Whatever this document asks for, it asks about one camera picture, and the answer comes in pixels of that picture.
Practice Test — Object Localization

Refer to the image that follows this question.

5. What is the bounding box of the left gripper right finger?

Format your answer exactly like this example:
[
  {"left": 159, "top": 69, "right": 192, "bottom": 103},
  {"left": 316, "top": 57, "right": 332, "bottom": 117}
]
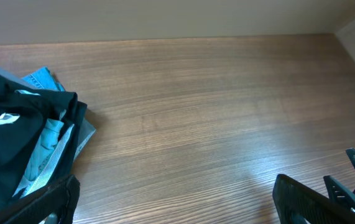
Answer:
[{"left": 272, "top": 174, "right": 355, "bottom": 224}]

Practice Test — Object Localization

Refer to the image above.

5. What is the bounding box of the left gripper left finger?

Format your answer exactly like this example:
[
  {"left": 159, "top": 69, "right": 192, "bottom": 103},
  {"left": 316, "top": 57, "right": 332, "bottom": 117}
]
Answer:
[{"left": 0, "top": 175, "right": 80, "bottom": 224}]

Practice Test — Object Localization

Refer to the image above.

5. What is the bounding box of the dark teal t-shirt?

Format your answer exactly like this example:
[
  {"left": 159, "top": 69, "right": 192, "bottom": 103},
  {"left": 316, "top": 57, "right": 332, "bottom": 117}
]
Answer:
[{"left": 0, "top": 76, "right": 87, "bottom": 209}]

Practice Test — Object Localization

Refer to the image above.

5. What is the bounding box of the light blue garment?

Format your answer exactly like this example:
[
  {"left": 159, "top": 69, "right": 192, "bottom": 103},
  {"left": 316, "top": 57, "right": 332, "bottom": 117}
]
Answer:
[{"left": 2, "top": 88, "right": 76, "bottom": 198}]

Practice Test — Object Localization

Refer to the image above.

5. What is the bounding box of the grey blue garment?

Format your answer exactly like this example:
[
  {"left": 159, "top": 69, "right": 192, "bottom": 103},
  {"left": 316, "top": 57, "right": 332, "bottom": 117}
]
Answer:
[{"left": 0, "top": 67, "right": 96, "bottom": 159}]

